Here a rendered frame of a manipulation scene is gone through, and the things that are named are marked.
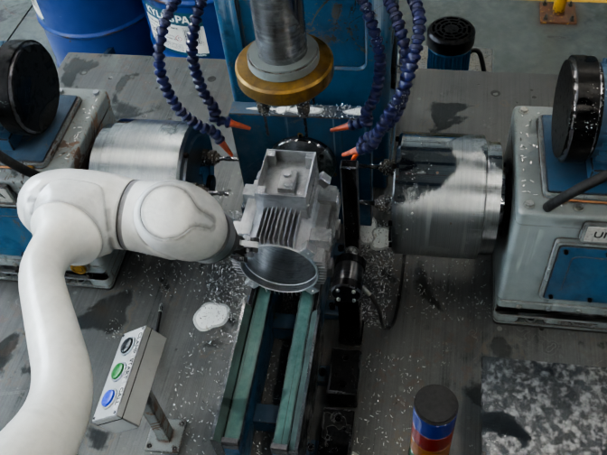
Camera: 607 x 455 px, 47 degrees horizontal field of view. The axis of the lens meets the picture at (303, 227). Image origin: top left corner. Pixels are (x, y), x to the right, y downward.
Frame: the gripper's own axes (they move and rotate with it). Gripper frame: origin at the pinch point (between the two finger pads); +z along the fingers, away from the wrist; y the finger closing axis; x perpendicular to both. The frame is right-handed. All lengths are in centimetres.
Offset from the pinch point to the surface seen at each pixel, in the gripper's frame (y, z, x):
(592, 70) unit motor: -58, -12, -32
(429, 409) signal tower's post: -35.2, -26.0, 22.3
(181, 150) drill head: 15.3, 4.9, -20.1
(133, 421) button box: 11.7, -12.3, 30.3
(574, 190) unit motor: -57, -9, -13
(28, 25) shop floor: 181, 205, -137
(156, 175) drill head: 19.5, 4.4, -14.6
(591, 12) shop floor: -110, 216, -156
